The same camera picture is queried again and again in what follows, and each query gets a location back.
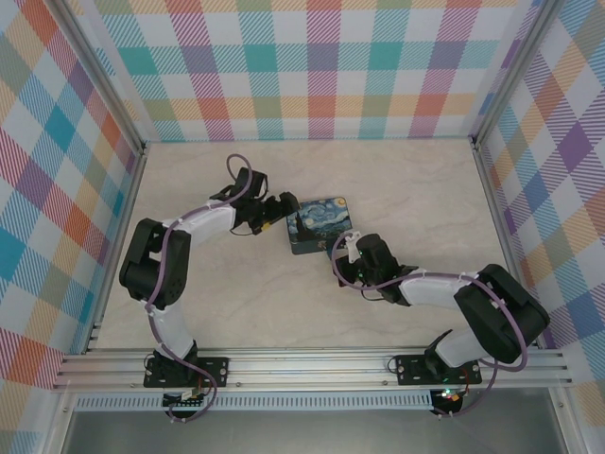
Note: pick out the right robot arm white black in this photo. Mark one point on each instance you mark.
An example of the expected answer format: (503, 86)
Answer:
(435, 291)

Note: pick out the starry night print tin box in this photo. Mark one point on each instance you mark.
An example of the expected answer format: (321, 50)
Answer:
(316, 222)

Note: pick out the aluminium floor side rail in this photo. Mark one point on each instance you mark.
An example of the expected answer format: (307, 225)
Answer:
(501, 236)
(120, 236)

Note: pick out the aluminium frame post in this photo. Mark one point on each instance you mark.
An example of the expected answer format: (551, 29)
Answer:
(510, 71)
(105, 71)

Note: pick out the grey metal base plate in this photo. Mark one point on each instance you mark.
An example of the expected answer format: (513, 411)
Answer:
(302, 435)

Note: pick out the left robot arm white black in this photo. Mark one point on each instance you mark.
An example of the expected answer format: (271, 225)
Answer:
(208, 220)

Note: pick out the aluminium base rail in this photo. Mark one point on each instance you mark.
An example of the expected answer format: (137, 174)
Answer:
(307, 366)

